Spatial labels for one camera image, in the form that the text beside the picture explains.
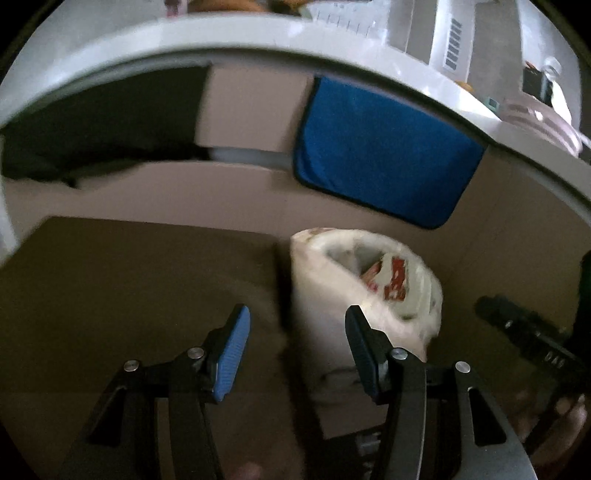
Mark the grey trash bin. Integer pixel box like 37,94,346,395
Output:
295,355,389,444

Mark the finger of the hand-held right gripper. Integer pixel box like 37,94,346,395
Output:
475,295,561,356

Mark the white plastic bottle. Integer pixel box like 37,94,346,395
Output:
542,55,575,125

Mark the black cloth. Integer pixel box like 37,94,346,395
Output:
0,65,213,190

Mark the dark wok with wooden handle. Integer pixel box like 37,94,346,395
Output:
189,0,308,14

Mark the white vent grille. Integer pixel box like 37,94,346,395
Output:
443,17,464,72

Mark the pink dish basket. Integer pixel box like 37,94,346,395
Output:
501,95,585,155

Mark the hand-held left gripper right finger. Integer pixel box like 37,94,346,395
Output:
345,305,539,480

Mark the red paper cup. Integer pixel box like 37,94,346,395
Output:
360,256,414,303

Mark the person's right hand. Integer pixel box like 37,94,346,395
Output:
512,388,591,467

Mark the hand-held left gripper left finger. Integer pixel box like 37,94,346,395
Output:
58,303,252,480

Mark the white kitchen counter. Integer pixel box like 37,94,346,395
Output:
0,0,591,204

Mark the black box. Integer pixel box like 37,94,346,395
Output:
522,67,554,104

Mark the blue cloth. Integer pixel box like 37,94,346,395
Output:
292,75,486,230

